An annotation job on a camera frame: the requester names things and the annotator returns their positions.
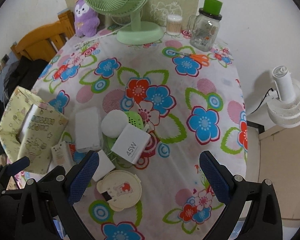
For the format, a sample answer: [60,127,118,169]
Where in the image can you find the orange handled scissors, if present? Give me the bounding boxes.
[173,51,210,67]

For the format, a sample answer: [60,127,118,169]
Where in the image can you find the fan black power cable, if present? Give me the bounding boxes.
[246,87,278,117]

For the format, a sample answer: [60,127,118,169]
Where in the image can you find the white tissue pack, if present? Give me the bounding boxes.
[75,107,102,152]

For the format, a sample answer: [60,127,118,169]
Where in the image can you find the beige round bear compact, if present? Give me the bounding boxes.
[96,170,142,212]

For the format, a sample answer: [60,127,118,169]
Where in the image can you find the green desk fan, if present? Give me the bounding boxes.
[84,0,164,46]

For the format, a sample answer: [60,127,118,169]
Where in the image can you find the yellow cartoon storage box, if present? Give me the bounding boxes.
[0,86,68,174]

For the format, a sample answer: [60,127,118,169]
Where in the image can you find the small white labelled box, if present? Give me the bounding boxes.
[51,141,73,169]

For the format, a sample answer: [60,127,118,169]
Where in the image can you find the floral tablecloth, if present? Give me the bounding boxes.
[33,31,248,239]

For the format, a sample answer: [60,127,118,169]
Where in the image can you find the green perforated speaker case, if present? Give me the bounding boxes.
[103,111,144,156]

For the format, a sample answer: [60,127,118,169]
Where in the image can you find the purple plush toy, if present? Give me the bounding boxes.
[74,0,100,37]

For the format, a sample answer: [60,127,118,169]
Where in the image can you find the white rectangular block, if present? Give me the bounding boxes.
[92,150,115,182]

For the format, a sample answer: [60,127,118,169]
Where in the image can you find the white 45W charger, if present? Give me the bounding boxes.
[111,124,151,164]

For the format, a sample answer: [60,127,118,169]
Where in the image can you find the cotton swab jar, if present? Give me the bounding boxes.
[166,14,183,36]

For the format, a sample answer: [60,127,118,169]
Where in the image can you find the black clothing on chair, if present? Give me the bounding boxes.
[0,56,48,155]

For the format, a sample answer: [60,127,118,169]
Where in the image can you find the wooden chair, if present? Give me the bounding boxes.
[11,9,75,62]

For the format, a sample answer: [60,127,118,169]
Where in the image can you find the white floor fan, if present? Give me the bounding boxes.
[266,66,300,128]

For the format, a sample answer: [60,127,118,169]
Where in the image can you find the glass jar green lid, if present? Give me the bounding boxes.
[187,0,223,52]

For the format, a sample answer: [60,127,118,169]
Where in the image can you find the beige patterned board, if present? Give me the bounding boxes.
[65,0,199,29]

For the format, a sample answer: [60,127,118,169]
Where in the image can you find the white round sponge puff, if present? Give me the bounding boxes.
[101,109,129,139]

